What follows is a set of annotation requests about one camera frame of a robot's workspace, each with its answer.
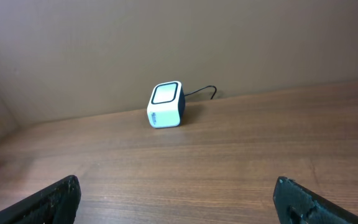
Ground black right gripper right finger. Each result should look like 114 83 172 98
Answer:
273 176 358 224

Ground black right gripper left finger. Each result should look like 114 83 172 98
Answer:
0 175 81 224

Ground white barcode scanner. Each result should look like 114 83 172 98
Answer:
147 81 185 129

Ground black scanner cable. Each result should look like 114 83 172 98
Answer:
183 85 218 101

